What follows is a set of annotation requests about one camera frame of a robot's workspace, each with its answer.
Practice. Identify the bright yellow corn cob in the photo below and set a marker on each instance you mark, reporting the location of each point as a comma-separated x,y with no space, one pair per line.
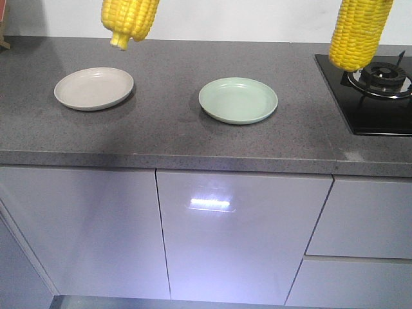
128,19

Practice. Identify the yellow corn cob white tip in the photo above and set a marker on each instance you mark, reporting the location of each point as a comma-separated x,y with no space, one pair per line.
357,33

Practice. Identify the grey middle cabinet door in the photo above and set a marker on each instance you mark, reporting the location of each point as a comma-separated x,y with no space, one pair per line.
235,237

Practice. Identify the grey corner cabinet door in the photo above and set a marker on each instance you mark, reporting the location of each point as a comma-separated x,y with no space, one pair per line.
94,232

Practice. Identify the grey upper cabinet drawer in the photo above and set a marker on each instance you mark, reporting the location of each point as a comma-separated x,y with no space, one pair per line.
365,218

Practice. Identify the grey cabinet drawer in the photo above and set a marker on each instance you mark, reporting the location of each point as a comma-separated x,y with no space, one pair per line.
351,284
365,218

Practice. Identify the grey lower cabinet drawer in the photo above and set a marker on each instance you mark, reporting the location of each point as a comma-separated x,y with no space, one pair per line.
351,284

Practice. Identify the black glass gas stove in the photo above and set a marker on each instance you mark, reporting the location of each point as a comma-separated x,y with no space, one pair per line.
375,100

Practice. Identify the grey side cabinet panel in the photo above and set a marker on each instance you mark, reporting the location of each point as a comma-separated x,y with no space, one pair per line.
22,285

